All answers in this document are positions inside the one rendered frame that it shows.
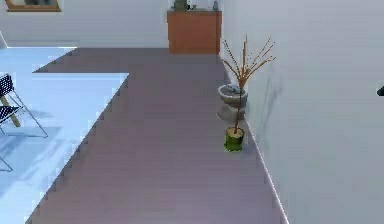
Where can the grey stone urn planter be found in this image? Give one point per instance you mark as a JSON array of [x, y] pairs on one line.
[[230, 100]]

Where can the bare twig plant green pot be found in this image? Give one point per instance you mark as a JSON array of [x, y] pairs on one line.
[[234, 138]]

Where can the orange wooden cabinet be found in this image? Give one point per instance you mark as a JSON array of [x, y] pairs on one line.
[[193, 31]]

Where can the green item on cabinet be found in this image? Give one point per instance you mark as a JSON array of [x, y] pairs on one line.
[[180, 4]]

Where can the small grey bottle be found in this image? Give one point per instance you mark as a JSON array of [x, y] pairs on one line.
[[215, 5]]

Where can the wooden framed wall picture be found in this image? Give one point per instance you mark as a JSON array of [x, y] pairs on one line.
[[33, 6]]

